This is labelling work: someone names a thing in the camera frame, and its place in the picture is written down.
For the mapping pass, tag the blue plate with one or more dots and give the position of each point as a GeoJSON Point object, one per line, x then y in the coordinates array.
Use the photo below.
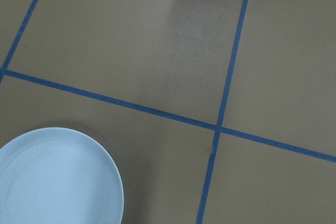
{"type": "Point", "coordinates": [59, 175]}

